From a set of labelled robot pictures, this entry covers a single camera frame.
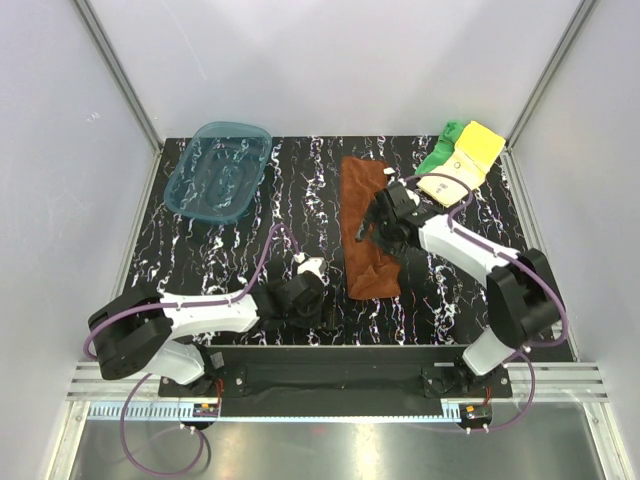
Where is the left aluminium frame post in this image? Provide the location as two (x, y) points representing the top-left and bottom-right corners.
(69, 0), (165, 151)

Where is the brown towel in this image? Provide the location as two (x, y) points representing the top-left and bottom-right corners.
(340, 156), (401, 301)

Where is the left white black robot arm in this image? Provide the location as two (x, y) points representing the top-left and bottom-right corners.
(84, 271), (325, 396)

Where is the teal transparent plastic bin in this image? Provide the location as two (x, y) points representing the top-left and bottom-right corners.
(163, 121), (272, 225)

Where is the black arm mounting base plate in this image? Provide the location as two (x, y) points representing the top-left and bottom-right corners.
(157, 343), (516, 401)

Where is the cream towel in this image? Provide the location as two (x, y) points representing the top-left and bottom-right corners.
(417, 149), (493, 207)

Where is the aluminium frame rail front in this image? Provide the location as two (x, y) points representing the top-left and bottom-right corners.
(66, 363), (608, 424)

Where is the yellow towel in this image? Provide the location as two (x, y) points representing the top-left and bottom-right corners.
(455, 121), (506, 173)

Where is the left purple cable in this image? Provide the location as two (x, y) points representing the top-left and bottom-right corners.
(82, 223), (304, 476)

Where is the right aluminium frame post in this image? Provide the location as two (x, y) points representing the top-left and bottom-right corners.
(507, 0), (601, 149)

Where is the green towel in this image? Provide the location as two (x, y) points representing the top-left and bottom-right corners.
(415, 120), (465, 175)

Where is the purple cable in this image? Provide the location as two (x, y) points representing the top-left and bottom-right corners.
(399, 172), (571, 436)
(82, 223), (304, 476)

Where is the aluminium frame post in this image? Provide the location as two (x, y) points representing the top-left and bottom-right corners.
(507, 0), (601, 149)
(69, 0), (165, 151)

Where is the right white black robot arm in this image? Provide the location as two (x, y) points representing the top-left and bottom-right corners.
(355, 181), (568, 397)

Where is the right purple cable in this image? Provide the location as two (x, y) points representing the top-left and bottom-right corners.
(399, 172), (571, 436)

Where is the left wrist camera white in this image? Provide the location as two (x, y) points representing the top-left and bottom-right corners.
(293, 252), (327, 279)

